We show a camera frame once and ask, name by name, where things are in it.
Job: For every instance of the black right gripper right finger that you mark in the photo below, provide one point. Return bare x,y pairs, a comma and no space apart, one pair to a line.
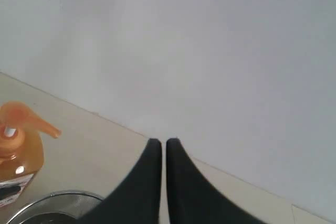
191,198

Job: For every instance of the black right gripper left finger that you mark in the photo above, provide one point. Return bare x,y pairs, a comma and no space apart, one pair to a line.
137,197

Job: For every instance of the orange dish soap pump bottle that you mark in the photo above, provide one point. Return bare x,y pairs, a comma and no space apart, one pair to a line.
22,153

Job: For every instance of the steel mesh strainer basket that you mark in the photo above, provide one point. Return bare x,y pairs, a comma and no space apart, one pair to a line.
58,207

